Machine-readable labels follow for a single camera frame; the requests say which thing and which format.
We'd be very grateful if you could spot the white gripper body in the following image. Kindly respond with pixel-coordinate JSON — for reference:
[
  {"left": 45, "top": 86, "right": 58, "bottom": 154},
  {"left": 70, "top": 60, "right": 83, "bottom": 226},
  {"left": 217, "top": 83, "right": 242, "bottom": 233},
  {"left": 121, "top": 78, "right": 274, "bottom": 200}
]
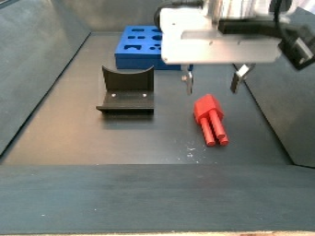
[{"left": 154, "top": 0, "right": 280, "bottom": 65}]

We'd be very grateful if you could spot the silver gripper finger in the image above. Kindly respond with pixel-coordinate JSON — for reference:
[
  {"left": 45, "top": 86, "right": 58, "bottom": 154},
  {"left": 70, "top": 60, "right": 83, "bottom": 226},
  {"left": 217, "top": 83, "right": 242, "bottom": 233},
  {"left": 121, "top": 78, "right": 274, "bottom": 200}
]
[
  {"left": 230, "top": 64, "right": 257, "bottom": 94},
  {"left": 182, "top": 65, "right": 194, "bottom": 95}
]

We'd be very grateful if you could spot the red three-prong object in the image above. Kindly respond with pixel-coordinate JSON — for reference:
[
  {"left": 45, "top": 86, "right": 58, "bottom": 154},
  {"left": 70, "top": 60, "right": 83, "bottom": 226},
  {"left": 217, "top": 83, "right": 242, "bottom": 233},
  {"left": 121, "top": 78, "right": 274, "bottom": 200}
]
[{"left": 194, "top": 94, "right": 229, "bottom": 147}]

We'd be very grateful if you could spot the blue foam shape-hole board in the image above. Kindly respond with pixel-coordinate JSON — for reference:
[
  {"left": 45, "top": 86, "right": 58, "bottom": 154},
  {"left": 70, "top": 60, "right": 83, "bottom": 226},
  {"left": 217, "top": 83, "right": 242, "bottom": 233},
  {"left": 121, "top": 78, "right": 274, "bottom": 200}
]
[{"left": 115, "top": 26, "right": 182, "bottom": 70}]

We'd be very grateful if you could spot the black curved cradle fixture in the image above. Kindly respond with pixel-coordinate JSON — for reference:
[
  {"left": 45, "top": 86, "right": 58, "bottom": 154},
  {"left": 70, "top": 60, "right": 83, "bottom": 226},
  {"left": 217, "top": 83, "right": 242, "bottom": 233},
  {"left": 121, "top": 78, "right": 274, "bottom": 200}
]
[{"left": 97, "top": 67, "right": 154, "bottom": 112}]

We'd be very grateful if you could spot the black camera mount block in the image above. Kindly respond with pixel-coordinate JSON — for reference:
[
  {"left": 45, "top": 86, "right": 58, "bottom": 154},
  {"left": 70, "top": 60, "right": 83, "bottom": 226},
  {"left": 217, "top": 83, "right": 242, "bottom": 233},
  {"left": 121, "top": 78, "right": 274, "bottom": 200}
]
[{"left": 218, "top": 19, "right": 315, "bottom": 70}]

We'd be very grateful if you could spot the black cable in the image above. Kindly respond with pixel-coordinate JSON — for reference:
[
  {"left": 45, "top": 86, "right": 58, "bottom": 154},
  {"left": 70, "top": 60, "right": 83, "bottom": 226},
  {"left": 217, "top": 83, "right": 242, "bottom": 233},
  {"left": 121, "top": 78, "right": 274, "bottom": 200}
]
[{"left": 273, "top": 0, "right": 297, "bottom": 35}]

